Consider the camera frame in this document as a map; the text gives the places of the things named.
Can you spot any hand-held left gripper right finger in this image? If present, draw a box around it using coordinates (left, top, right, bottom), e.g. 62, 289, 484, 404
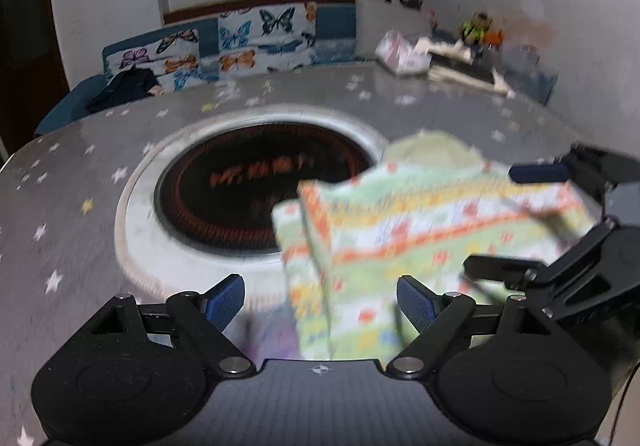
388, 276, 551, 378

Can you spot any long butterfly-print cushion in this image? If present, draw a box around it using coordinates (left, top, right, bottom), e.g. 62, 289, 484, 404
106, 27, 222, 93

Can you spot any round black built-in stove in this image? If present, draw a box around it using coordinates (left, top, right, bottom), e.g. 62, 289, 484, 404
115, 105, 397, 301

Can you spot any square butterfly-print cushion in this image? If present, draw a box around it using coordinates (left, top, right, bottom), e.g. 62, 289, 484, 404
217, 1, 319, 75

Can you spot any dark jacket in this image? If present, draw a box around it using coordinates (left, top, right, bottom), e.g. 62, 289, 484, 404
85, 67, 164, 115

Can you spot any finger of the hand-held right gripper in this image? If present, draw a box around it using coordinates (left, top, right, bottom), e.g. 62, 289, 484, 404
509, 143, 626, 199
462, 220, 621, 292

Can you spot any cream cloth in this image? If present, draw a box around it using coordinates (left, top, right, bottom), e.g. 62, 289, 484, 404
426, 38, 517, 100

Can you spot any translucent storage box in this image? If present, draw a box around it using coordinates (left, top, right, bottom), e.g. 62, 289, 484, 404
500, 43, 559, 105

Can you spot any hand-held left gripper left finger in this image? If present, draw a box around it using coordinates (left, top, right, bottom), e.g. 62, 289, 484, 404
90, 274, 255, 378

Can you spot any pink plastic bag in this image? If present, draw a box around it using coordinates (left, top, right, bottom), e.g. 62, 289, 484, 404
375, 30, 432, 76

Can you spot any beige pillow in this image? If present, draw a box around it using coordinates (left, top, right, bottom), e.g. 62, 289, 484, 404
355, 0, 434, 62

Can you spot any grey star-print tablecloth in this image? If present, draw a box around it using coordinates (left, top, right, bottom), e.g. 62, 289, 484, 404
0, 61, 596, 446

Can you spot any black phone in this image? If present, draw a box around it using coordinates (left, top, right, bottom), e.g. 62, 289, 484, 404
432, 52, 496, 79

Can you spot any teddy bear toy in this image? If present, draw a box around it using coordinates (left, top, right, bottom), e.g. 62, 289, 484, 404
457, 12, 504, 47

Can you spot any blue sofa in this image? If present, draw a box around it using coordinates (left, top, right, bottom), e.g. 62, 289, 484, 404
34, 1, 558, 137

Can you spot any dark wooden door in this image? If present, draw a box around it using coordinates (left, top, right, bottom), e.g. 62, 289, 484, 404
0, 0, 71, 152

